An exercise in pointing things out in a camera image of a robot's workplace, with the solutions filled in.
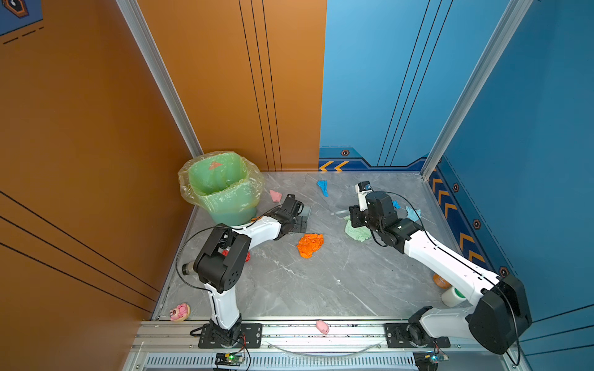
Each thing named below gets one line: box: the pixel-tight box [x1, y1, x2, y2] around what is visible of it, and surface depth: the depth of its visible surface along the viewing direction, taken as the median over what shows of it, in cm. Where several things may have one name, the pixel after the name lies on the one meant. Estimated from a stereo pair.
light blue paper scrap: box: [405, 206, 421, 222], surface depth 105 cm
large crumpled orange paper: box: [297, 233, 325, 259], surface depth 95 cm
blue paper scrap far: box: [317, 180, 330, 198], surface depth 117 cm
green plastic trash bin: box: [188, 152, 261, 227], surface depth 88 cm
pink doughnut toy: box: [169, 302, 191, 322], surface depth 78 cm
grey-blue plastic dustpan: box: [289, 205, 312, 236], surface depth 90 cm
